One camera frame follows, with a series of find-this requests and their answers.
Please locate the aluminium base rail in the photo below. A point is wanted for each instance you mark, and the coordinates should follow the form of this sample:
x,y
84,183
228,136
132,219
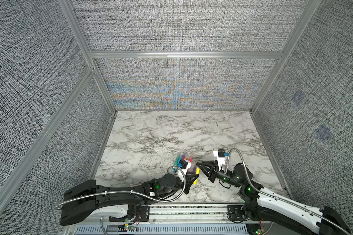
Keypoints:
x,y
180,219

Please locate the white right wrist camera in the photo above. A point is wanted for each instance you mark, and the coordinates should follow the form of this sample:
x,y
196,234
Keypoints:
x,y
222,158

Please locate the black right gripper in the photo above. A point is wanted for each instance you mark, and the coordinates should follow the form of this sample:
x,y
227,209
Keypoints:
x,y
214,173

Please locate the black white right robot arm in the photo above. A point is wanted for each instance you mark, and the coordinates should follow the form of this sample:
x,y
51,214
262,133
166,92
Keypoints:
x,y
263,204

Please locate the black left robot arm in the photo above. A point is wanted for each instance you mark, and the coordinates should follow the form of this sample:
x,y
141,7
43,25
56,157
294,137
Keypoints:
x,y
82,200

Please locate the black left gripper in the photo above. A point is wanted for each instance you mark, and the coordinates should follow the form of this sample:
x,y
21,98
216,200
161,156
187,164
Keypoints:
x,y
188,183

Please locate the yellow highlighter pen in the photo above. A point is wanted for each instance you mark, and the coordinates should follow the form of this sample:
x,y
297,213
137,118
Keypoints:
x,y
197,173

